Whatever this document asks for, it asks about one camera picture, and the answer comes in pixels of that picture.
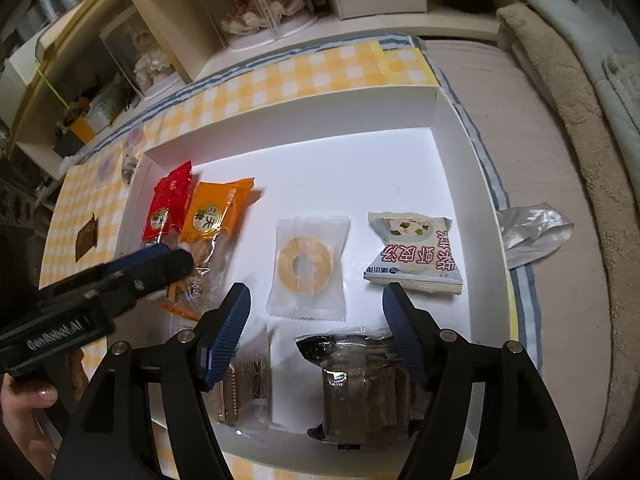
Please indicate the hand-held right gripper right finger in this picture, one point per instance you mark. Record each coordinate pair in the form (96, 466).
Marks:
(402, 330)

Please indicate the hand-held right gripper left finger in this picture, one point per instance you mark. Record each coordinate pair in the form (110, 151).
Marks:
(227, 330)

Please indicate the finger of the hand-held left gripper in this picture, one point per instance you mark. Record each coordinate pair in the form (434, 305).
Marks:
(142, 256)
(170, 270)

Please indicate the clear silver seaweed packet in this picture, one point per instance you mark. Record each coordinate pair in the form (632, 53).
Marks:
(250, 385)

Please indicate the red snack packet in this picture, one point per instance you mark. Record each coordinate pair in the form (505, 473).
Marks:
(167, 200)

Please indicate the orange biscuit packet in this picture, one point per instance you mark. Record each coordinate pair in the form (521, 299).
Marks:
(210, 215)

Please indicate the white green-print nougat packet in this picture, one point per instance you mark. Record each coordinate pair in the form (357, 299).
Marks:
(410, 245)

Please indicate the white cardboard box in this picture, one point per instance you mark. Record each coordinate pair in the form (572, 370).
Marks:
(400, 170)

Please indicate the person's left hand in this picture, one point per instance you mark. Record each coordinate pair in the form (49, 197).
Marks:
(25, 410)

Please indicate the brown snack packet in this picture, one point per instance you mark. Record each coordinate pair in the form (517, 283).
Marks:
(86, 240)

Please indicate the clear packet with brown sweet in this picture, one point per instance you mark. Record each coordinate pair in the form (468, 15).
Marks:
(129, 172)

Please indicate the clear packet with purple sweet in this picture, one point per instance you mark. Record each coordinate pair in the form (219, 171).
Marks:
(105, 167)
(134, 136)

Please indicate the dark grey box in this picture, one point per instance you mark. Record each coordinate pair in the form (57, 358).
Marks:
(67, 145)

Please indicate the yellow box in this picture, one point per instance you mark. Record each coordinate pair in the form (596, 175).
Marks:
(82, 130)

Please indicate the white green tissue pack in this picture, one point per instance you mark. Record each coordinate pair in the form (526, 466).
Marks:
(107, 105)

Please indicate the crumpled silver wrapper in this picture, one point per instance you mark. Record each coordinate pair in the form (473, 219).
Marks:
(535, 232)

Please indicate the doll in clear case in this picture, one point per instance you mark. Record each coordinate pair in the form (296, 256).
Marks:
(147, 60)
(255, 5)

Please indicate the cream wooden shelf unit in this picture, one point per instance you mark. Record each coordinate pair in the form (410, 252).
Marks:
(170, 25)

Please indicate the yellow checked tablecloth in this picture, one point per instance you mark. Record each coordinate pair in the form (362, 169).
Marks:
(300, 75)

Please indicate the pale pink bed sheet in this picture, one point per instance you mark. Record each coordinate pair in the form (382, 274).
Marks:
(550, 135)

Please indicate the beige blanket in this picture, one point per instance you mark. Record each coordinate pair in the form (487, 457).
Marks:
(590, 170)

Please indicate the pale blue blanket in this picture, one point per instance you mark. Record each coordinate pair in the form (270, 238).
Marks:
(590, 35)

